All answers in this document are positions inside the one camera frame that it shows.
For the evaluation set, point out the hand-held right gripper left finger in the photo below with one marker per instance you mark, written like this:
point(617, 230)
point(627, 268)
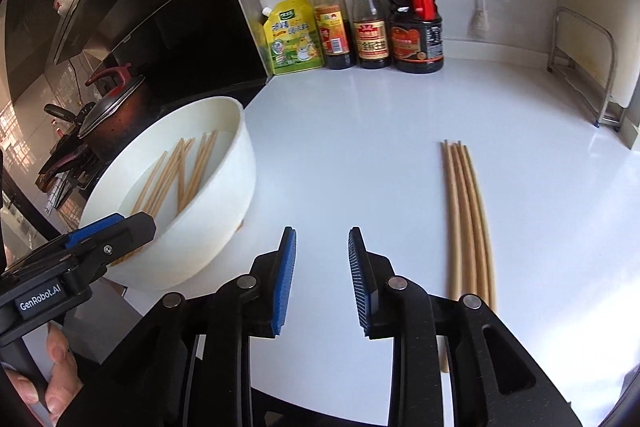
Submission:
point(282, 282)

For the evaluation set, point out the large white bowl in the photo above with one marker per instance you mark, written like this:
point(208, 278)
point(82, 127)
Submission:
point(215, 232)

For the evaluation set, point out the yellow green seasoning pouch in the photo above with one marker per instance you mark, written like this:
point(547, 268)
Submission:
point(295, 42)

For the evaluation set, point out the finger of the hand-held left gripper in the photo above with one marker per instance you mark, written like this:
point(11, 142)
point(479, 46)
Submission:
point(130, 232)
point(92, 229)

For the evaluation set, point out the wooden chopstick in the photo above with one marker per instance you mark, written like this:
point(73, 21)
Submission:
point(453, 232)
point(475, 232)
point(486, 232)
point(464, 232)

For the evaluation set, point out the black range hood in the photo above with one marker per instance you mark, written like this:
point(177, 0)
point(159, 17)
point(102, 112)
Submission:
point(175, 7)

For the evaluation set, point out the person's left hand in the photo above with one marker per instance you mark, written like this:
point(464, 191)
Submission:
point(62, 372)

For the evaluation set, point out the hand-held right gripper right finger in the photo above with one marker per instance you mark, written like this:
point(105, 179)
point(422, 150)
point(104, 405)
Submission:
point(360, 282)

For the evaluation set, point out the dark vinegar bottle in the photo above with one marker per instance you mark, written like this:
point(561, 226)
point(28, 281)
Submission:
point(334, 32)

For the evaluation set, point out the clear soy sauce bottle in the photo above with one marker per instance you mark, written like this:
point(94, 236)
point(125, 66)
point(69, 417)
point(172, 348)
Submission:
point(370, 37)

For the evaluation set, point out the heap of wooden chopsticks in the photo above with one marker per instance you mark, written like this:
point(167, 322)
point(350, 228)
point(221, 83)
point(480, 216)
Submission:
point(170, 177)

